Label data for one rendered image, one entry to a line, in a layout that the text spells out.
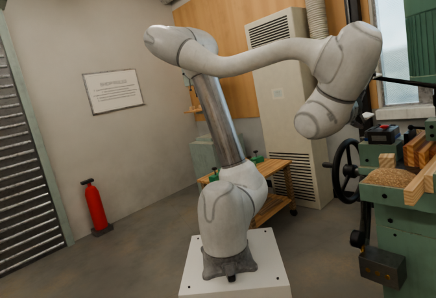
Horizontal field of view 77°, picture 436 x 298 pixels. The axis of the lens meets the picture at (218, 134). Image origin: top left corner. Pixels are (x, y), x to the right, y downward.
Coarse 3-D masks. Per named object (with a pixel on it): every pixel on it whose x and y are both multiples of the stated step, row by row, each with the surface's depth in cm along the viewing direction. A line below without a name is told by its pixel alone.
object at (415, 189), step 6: (432, 162) 82; (426, 168) 79; (420, 174) 76; (414, 180) 73; (420, 180) 73; (408, 186) 71; (414, 186) 70; (420, 186) 72; (408, 192) 69; (414, 192) 69; (420, 192) 72; (408, 198) 69; (414, 198) 69; (408, 204) 70; (414, 204) 69
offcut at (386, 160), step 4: (380, 156) 95; (384, 156) 94; (388, 156) 93; (392, 156) 93; (380, 160) 94; (384, 160) 94; (388, 160) 93; (392, 160) 92; (380, 164) 95; (384, 164) 94; (388, 164) 93; (392, 164) 93
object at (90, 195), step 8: (88, 184) 292; (88, 192) 289; (96, 192) 292; (88, 200) 289; (96, 200) 292; (96, 208) 292; (96, 216) 292; (104, 216) 299; (96, 224) 294; (104, 224) 298; (96, 232) 291; (104, 232) 295
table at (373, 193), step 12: (360, 168) 108; (372, 168) 105; (396, 168) 93; (408, 168) 91; (360, 192) 88; (372, 192) 85; (384, 192) 82; (396, 192) 80; (384, 204) 83; (396, 204) 81; (420, 204) 76; (432, 204) 74
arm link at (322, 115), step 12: (312, 96) 70; (324, 96) 67; (300, 108) 70; (312, 108) 67; (324, 108) 67; (336, 108) 67; (348, 108) 67; (300, 120) 69; (312, 120) 67; (324, 120) 66; (336, 120) 68; (348, 120) 75; (300, 132) 70; (312, 132) 68; (324, 132) 68
